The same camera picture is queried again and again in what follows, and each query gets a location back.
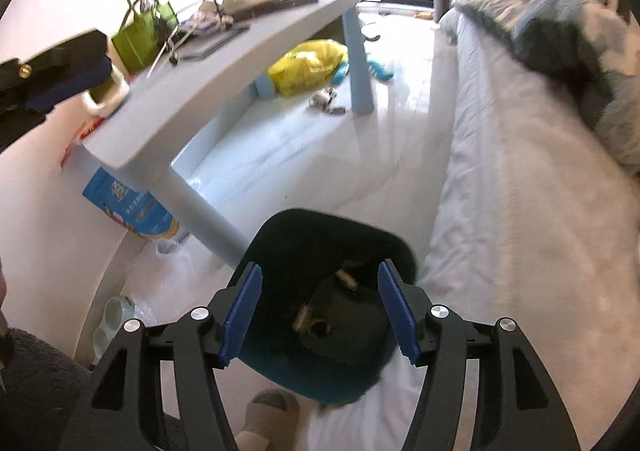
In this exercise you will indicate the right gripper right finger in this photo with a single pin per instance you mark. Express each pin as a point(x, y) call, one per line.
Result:
point(518, 406)

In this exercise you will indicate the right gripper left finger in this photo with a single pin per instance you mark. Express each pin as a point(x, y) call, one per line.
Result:
point(122, 407)

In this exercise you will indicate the dark teal trash bin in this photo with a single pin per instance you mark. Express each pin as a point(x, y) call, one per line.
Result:
point(320, 328)

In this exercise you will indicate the white cup on desk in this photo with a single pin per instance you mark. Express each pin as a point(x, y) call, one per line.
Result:
point(104, 100)

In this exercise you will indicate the white pet bowl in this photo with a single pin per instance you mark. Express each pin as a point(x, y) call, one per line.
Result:
point(116, 312)

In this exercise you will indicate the light blue desk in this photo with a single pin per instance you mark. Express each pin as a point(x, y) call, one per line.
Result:
point(162, 114)

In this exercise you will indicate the green tote bag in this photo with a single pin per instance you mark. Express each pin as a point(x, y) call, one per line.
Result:
point(143, 31)

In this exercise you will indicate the clear plastic bag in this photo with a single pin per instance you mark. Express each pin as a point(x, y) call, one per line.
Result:
point(161, 282)

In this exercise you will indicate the beige slipper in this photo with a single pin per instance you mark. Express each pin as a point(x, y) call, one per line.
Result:
point(271, 420)

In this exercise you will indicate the blue cardboard box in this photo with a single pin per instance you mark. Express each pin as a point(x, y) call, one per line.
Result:
point(137, 211)

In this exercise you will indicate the dark tray on desk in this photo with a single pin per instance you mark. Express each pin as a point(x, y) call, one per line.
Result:
point(213, 46)

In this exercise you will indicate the grey bed mattress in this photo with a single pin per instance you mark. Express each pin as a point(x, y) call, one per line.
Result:
point(508, 201)

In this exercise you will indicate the teal plush toy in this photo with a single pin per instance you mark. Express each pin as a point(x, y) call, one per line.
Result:
point(379, 72)

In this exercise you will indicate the blue white fleece blanket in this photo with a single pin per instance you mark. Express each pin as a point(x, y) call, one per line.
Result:
point(582, 43)

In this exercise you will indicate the keychain on floor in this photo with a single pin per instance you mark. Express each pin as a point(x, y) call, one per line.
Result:
point(323, 101)

